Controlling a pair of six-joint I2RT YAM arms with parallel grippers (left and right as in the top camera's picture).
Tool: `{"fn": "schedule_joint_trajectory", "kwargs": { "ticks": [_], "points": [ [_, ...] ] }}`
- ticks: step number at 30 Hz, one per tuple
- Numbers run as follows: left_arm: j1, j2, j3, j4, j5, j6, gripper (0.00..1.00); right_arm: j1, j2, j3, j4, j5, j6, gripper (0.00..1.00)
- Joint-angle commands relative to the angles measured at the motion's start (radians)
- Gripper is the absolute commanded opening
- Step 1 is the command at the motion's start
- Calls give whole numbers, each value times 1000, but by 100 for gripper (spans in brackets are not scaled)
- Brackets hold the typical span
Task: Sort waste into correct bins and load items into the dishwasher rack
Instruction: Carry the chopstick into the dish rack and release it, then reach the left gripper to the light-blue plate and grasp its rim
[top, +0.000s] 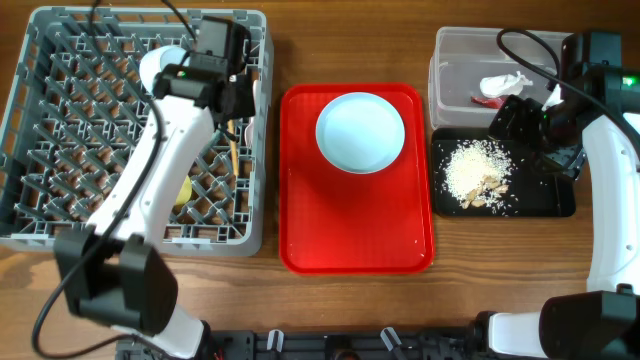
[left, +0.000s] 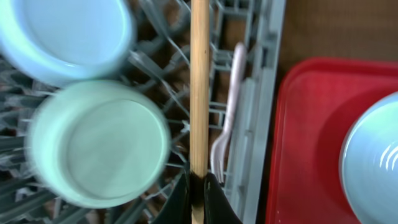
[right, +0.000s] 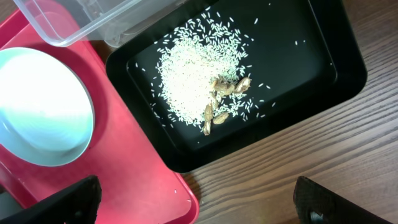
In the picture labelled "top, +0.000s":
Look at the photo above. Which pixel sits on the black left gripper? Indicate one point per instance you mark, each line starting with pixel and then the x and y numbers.
pixel 245 106

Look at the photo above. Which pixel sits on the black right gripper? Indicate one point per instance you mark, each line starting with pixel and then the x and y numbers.
pixel 568 163

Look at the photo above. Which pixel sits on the light blue cup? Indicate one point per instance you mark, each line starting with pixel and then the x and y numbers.
pixel 162 71

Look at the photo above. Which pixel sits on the red snack wrapper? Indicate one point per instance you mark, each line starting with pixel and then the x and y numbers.
pixel 492 103

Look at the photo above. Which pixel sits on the wooden chopstick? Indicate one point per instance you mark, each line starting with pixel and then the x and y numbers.
pixel 234 148

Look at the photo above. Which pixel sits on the white napkin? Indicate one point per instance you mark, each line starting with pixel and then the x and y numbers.
pixel 504 85

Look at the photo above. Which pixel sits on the yellow plastic cup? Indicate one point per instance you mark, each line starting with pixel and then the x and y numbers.
pixel 185 192

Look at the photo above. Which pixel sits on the white plastic fork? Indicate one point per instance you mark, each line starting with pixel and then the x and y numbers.
pixel 249 131

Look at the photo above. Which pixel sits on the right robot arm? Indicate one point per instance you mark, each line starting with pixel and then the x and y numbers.
pixel 592 114

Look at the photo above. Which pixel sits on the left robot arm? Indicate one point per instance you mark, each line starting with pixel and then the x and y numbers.
pixel 111 271

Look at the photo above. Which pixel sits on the grey dishwasher rack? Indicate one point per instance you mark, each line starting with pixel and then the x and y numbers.
pixel 77 108

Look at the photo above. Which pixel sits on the black plastic tray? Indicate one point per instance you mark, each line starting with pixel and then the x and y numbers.
pixel 530 194

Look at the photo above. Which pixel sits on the pile of white rice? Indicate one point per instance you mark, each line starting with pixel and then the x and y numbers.
pixel 468 162

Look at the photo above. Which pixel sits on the peanut shells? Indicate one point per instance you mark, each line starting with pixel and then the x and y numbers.
pixel 488 194

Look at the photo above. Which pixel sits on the light blue round plate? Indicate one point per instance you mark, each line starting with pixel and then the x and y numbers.
pixel 360 133

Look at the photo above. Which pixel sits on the red plastic tray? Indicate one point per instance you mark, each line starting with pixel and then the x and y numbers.
pixel 332 222

